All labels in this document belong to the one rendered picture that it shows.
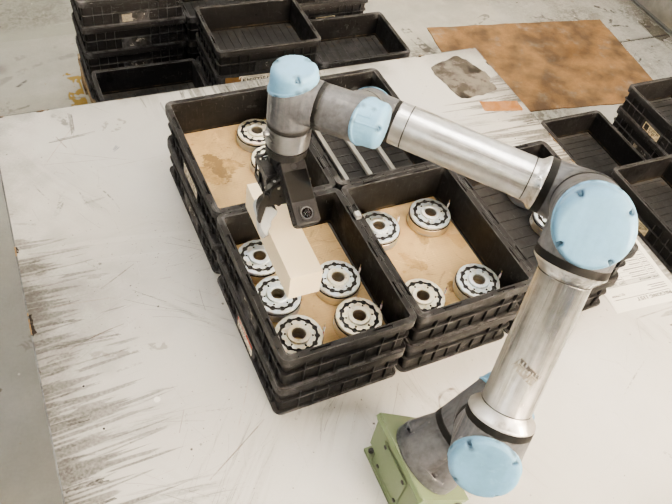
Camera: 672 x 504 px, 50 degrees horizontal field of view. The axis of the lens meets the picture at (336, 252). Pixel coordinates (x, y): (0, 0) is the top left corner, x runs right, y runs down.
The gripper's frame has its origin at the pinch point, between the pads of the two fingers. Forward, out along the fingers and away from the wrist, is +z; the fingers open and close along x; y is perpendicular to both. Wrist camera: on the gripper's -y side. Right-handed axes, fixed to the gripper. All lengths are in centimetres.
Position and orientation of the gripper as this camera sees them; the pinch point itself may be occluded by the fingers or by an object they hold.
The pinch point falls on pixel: (282, 232)
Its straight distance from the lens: 134.1
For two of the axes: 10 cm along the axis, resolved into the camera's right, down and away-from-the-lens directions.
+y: -3.9, -7.3, 5.6
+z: -1.3, 6.5, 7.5
